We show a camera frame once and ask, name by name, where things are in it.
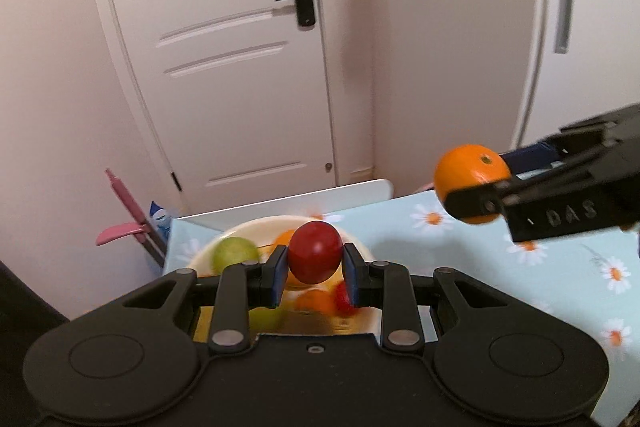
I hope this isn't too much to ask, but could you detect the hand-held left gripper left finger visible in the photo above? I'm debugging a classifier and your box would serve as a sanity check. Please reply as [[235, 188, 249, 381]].
[[122, 246, 290, 354]]

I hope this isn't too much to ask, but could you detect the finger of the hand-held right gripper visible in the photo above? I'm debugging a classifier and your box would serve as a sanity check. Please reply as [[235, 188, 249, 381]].
[[444, 163, 602, 223], [499, 121, 617, 176]]

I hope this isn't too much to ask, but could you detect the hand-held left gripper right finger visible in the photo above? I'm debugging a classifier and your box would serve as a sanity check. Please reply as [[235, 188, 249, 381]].
[[342, 243, 504, 352]]

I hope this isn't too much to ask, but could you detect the small red plum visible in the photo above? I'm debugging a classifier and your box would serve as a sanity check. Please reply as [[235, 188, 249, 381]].
[[287, 221, 345, 285]]

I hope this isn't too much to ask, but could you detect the large green apple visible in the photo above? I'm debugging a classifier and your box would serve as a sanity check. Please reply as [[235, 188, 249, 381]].
[[249, 307, 286, 334]]

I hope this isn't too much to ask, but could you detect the cream oval plate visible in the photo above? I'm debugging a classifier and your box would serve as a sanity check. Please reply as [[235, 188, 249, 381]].
[[185, 216, 377, 343]]

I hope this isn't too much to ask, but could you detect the small green apple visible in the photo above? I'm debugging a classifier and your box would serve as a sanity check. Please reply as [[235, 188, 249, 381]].
[[211, 237, 261, 275]]

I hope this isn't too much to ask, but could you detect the light blue daisy tablecloth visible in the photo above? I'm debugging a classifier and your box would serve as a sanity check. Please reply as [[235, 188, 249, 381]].
[[167, 189, 640, 427]]

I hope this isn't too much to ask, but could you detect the white chair back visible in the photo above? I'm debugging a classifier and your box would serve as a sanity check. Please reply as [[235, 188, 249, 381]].
[[170, 179, 394, 233]]

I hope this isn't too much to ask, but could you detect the blue white packet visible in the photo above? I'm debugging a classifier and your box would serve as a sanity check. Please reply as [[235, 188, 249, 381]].
[[149, 201, 174, 229]]

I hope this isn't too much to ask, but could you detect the white panelled door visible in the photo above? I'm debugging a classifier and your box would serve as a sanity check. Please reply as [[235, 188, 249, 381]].
[[82, 0, 351, 217]]

